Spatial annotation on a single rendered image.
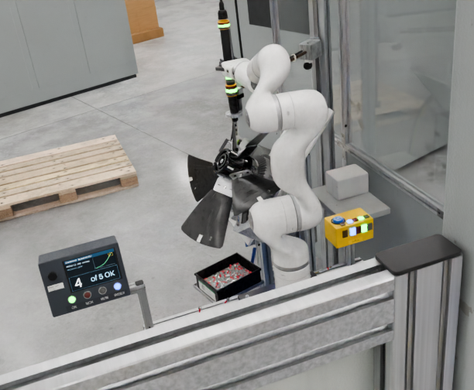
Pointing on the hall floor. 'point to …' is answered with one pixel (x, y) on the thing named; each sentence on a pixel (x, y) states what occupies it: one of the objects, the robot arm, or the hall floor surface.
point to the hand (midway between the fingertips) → (228, 62)
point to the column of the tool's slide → (326, 141)
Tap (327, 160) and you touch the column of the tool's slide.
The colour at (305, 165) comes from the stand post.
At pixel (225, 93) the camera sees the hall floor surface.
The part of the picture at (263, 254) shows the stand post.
